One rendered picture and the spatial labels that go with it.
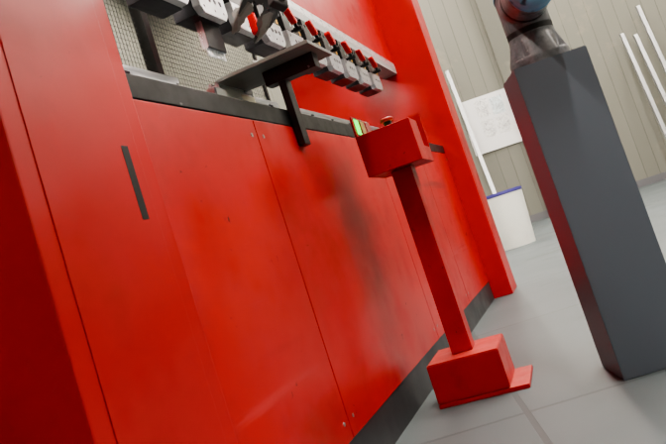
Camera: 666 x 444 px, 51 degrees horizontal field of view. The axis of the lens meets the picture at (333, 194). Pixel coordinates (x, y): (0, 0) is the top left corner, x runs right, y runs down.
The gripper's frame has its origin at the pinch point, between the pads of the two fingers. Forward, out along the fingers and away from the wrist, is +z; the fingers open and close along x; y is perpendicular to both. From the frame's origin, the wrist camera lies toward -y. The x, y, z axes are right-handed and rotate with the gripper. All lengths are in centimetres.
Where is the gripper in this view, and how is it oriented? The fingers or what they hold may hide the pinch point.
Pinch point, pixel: (246, 35)
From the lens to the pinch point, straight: 185.2
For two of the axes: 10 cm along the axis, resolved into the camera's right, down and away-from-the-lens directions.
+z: -4.6, 8.5, 2.7
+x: -7.7, -2.2, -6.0
